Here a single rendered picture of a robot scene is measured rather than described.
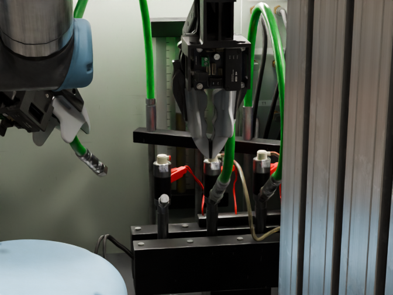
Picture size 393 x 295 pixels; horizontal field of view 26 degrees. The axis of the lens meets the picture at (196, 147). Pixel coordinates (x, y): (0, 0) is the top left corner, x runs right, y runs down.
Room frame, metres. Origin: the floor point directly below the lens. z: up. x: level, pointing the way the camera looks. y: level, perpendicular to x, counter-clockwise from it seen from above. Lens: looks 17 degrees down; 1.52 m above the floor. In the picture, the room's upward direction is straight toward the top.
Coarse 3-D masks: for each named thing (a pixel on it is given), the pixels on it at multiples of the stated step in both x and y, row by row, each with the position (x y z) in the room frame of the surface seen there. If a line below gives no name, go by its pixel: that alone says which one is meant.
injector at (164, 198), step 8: (168, 168) 1.26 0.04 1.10; (160, 176) 1.26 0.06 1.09; (168, 176) 1.26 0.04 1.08; (160, 184) 1.26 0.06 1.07; (168, 184) 1.26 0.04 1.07; (160, 192) 1.26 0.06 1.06; (168, 192) 1.26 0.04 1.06; (160, 200) 1.24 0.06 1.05; (168, 200) 1.25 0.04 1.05; (160, 208) 1.26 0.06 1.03; (160, 216) 1.26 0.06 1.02; (168, 216) 1.27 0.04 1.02; (160, 224) 1.26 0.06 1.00; (160, 232) 1.26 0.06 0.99
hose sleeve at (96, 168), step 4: (88, 152) 1.16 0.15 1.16; (80, 156) 1.15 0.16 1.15; (84, 156) 1.15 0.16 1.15; (88, 156) 1.16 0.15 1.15; (92, 156) 1.17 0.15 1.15; (84, 160) 1.16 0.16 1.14; (88, 160) 1.16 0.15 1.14; (92, 160) 1.17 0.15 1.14; (96, 160) 1.19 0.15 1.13; (100, 160) 1.21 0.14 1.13; (88, 164) 1.18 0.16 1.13; (92, 164) 1.18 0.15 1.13; (96, 164) 1.19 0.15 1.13; (100, 164) 1.20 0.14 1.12; (92, 168) 1.19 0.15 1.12; (96, 168) 1.19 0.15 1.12; (100, 168) 1.20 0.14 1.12; (96, 172) 1.21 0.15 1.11; (100, 172) 1.21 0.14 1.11
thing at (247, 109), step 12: (252, 12) 1.36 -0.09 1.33; (264, 12) 1.27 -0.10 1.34; (252, 24) 1.37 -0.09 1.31; (276, 24) 1.24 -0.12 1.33; (252, 36) 1.38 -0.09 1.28; (276, 36) 1.22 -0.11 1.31; (252, 48) 1.39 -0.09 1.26; (276, 48) 1.20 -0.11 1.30; (252, 60) 1.40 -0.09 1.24; (276, 60) 1.19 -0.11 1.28; (252, 72) 1.40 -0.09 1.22; (252, 84) 1.41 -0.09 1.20; (252, 96) 1.41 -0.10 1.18; (252, 108) 1.41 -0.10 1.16; (252, 120) 1.41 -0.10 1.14; (252, 132) 1.41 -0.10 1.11; (276, 180) 1.18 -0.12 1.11; (264, 192) 1.24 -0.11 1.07
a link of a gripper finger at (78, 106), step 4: (72, 88) 1.06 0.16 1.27; (76, 88) 1.07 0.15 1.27; (52, 92) 1.06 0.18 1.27; (56, 92) 1.06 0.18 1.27; (60, 92) 1.06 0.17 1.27; (64, 92) 1.06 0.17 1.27; (68, 92) 1.06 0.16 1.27; (72, 92) 1.06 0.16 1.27; (76, 92) 1.07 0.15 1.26; (64, 96) 1.06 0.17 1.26; (68, 96) 1.07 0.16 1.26; (72, 96) 1.07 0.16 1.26; (76, 96) 1.07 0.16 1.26; (80, 96) 1.08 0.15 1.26; (68, 100) 1.07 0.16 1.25; (72, 100) 1.07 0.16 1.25; (76, 100) 1.08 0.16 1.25; (80, 100) 1.08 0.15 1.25; (72, 104) 1.07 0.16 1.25; (76, 104) 1.08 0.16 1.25; (80, 104) 1.09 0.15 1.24; (76, 108) 1.08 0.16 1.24; (80, 108) 1.08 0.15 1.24
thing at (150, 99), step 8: (80, 0) 1.17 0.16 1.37; (144, 0) 1.43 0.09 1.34; (80, 8) 1.16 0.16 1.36; (144, 8) 1.43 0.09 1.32; (80, 16) 1.15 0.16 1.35; (144, 16) 1.44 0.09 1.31; (144, 24) 1.45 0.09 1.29; (144, 32) 1.45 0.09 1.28; (144, 40) 1.45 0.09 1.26; (144, 48) 1.46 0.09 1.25; (152, 48) 1.46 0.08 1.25; (152, 56) 1.46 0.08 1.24; (152, 64) 1.46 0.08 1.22; (152, 72) 1.46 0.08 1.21; (152, 80) 1.46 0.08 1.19; (152, 88) 1.46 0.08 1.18; (152, 96) 1.46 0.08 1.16; (152, 104) 1.46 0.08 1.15; (72, 144) 1.12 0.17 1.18; (80, 144) 1.13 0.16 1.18; (80, 152) 1.14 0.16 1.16
